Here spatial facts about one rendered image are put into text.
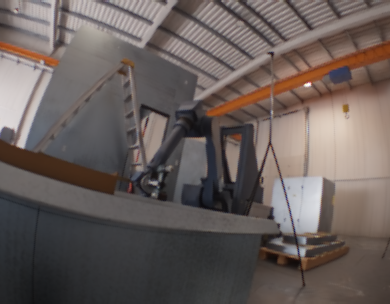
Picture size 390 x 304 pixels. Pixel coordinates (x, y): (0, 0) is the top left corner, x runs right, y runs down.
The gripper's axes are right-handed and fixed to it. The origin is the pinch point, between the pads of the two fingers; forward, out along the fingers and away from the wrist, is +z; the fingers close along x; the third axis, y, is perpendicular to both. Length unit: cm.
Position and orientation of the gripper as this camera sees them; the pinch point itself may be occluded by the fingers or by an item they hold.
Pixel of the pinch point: (161, 184)
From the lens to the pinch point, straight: 134.8
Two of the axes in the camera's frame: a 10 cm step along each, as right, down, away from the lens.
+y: -1.8, 9.5, -2.4
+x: -8.2, -2.8, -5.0
